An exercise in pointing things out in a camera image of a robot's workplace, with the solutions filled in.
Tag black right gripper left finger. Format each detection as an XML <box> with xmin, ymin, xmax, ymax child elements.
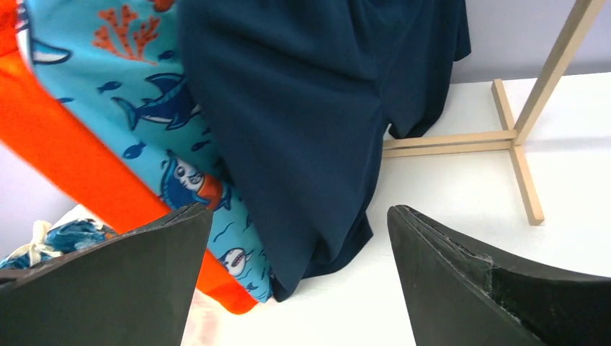
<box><xmin>1</xmin><ymin>204</ymin><xmax>213</xmax><ymax>345</ymax></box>

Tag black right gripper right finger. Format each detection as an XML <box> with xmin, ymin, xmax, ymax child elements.
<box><xmin>387</xmin><ymin>205</ymin><xmax>610</xmax><ymax>345</ymax></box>

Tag blue leaf print shorts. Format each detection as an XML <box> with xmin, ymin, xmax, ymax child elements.
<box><xmin>1</xmin><ymin>218</ymin><xmax>117</xmax><ymax>270</ymax></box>

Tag orange mesh shorts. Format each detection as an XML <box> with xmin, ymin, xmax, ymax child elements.
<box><xmin>1</xmin><ymin>1</ymin><xmax>258</xmax><ymax>314</ymax></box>

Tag teal shark print shorts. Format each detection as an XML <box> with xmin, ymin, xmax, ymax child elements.
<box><xmin>16</xmin><ymin>1</ymin><xmax>272</xmax><ymax>303</ymax></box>

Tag navy blue shorts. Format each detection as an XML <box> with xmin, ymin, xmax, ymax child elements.
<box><xmin>176</xmin><ymin>1</ymin><xmax>470</xmax><ymax>301</ymax></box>

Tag wooden clothes rack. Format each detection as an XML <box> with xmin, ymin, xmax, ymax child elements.
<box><xmin>383</xmin><ymin>0</ymin><xmax>605</xmax><ymax>226</ymax></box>

